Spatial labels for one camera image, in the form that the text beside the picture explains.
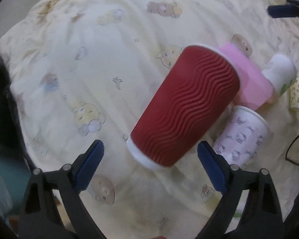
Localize white cup purple cartoon print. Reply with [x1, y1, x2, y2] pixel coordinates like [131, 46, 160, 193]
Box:
[212, 106, 272, 167]

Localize cream cartoon bear bedsheet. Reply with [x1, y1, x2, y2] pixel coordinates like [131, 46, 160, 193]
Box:
[0, 0, 299, 238]

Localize black cable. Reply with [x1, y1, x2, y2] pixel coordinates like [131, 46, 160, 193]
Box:
[285, 19, 299, 167]

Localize red ribbed paper cup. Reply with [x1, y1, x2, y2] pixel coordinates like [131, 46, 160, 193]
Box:
[126, 44, 241, 170]

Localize white cup green tree print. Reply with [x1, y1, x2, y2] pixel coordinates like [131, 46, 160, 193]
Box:
[261, 53, 297, 98]

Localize pink faceted plastic cup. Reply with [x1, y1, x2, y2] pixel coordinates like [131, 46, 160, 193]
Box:
[219, 42, 273, 111]

